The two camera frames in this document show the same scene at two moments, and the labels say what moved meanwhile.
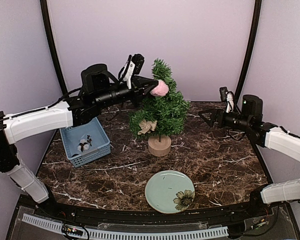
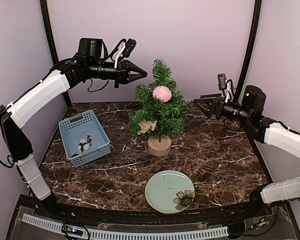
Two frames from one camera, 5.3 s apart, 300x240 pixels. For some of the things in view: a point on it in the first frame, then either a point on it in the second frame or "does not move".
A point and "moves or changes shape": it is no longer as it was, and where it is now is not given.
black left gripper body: (105, 97) -> (95, 71)
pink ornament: (161, 89) moves or changes shape
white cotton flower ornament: (84, 144) does not move
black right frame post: (250, 49) does not move
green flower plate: (170, 191) does not move
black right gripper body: (243, 121) -> (242, 112)
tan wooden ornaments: (146, 126) does not move
